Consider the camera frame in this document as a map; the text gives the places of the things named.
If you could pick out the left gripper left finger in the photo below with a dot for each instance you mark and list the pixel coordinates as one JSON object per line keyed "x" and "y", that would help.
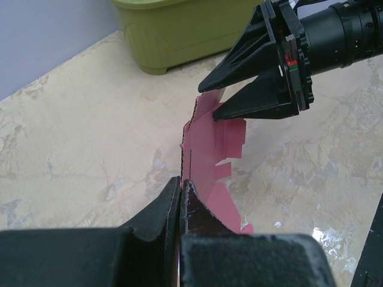
{"x": 141, "y": 252}

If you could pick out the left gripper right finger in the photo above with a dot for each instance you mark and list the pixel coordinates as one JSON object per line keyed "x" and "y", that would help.
{"x": 213, "y": 255}

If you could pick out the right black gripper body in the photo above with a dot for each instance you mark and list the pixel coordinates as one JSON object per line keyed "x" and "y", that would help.
{"x": 291, "y": 76}

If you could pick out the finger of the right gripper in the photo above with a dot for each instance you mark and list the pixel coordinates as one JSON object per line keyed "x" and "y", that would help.
{"x": 254, "y": 52}
{"x": 267, "y": 97}

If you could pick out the pink paper box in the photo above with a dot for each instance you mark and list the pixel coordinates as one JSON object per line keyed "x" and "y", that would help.
{"x": 205, "y": 144}

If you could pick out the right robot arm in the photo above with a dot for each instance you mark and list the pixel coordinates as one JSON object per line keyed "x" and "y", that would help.
{"x": 342, "y": 34}

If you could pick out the green plastic basket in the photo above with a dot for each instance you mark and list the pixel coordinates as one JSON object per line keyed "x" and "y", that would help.
{"x": 164, "y": 34}

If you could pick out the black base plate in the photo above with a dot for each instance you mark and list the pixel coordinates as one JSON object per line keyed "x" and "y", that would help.
{"x": 369, "y": 270}

